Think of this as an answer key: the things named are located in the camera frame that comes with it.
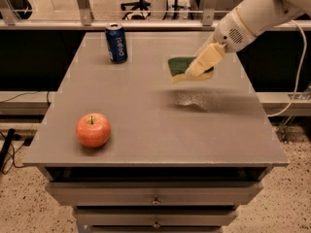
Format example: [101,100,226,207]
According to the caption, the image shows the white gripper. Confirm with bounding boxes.
[186,9,257,78]

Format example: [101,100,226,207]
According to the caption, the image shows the green and yellow sponge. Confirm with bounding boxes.
[167,57,214,83]

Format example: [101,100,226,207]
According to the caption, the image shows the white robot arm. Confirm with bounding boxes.
[185,0,311,79]

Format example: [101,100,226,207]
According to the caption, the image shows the red apple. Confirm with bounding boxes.
[76,114,111,149]

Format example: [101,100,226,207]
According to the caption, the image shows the black office chair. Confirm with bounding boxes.
[118,0,154,20]

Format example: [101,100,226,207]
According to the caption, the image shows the blue pepsi can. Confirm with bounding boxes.
[105,22,127,64]

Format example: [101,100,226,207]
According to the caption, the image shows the grey drawer cabinet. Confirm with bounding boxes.
[24,32,288,233]

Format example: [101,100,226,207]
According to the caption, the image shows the top grey drawer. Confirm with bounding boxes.
[46,182,263,207]

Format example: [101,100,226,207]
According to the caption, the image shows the grey drawer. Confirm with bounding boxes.
[73,208,238,228]
[46,182,263,207]

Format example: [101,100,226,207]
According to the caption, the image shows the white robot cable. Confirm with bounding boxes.
[266,18,308,118]

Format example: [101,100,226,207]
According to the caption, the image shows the black floor cables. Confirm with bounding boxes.
[0,127,35,176]

